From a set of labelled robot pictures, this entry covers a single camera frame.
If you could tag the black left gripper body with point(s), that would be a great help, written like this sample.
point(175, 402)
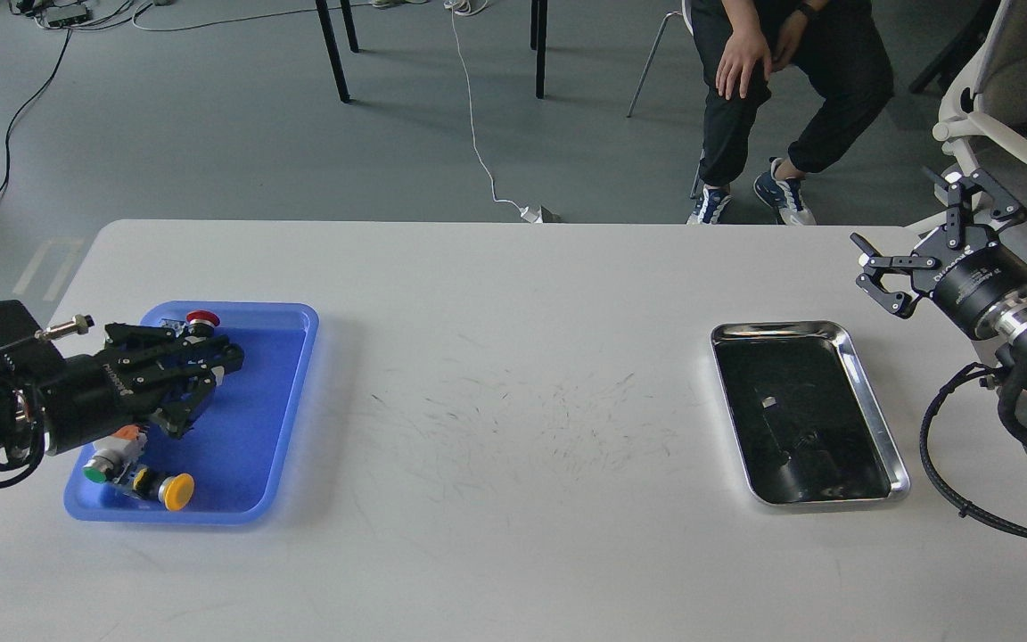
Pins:
point(90, 399)

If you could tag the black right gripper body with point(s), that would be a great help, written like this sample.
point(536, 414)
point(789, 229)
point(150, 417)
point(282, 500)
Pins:
point(978, 283)

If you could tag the yellow mushroom push button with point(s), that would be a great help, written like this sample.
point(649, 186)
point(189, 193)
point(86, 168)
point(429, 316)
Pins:
point(173, 491)

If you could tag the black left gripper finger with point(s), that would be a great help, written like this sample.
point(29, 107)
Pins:
point(178, 412)
point(140, 355)

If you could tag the metal chair leg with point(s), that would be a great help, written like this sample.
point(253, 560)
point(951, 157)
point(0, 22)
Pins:
point(666, 20)

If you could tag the silver metal tray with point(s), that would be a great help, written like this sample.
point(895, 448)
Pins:
point(809, 429)

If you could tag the green button orange block switch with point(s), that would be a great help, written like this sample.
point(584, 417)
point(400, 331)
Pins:
point(116, 455)

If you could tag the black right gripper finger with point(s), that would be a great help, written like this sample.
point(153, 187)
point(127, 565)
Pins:
point(874, 267)
point(978, 207)

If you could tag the red push button switch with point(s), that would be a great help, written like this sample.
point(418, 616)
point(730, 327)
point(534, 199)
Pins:
point(199, 325)

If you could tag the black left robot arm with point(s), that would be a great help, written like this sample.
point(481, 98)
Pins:
point(28, 357)

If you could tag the white office chair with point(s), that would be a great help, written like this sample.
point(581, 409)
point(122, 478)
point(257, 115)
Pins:
point(1013, 116)

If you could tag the blue plastic tray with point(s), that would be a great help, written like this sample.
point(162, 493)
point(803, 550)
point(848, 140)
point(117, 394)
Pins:
point(237, 448)

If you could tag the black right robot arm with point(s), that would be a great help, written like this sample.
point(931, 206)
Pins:
point(1012, 373)

